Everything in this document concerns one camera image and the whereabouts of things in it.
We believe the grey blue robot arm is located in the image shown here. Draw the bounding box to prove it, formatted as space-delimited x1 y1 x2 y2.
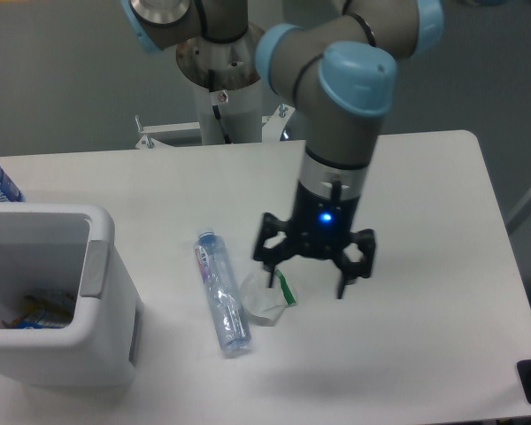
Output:
121 1 444 291

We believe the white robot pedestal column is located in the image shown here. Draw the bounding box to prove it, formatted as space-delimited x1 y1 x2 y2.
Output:
176 23 264 145

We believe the crumpled white paper cup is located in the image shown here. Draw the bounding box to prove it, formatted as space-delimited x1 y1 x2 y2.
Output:
240 268 297 327

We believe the black cable on pedestal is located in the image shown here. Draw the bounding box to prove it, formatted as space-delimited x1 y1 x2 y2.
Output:
206 68 232 145

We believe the trash inside bin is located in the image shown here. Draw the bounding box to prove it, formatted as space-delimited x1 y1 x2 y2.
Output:
1 289 76 329

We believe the white metal base bracket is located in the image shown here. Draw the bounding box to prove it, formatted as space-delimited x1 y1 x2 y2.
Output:
135 104 299 150

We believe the white push-lid trash can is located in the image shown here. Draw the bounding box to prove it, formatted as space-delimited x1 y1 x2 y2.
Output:
0 203 143 387

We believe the clear plastic water bottle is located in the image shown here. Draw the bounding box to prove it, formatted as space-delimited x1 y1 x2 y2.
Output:
193 228 251 357

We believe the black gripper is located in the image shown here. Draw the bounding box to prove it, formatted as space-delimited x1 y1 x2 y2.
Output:
252 182 376 299

